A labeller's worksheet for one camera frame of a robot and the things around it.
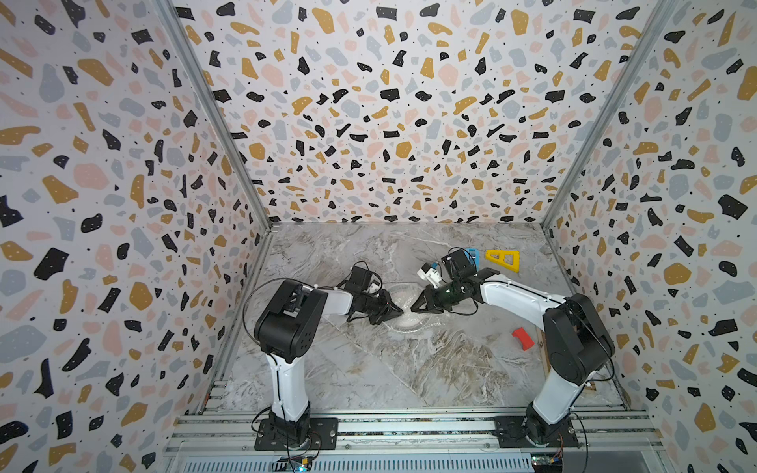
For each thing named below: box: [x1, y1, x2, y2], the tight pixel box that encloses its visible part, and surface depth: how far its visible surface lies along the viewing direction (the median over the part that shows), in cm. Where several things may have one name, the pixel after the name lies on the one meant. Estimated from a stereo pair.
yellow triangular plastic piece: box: [484, 249, 521, 273], surface depth 113 cm
